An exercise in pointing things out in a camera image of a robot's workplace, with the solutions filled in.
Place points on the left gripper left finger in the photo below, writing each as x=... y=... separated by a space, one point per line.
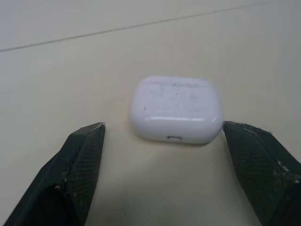
x=77 y=169

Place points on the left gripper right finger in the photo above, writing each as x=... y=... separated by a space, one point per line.
x=263 y=169

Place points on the white earbud case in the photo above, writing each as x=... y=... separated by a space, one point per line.
x=176 y=110

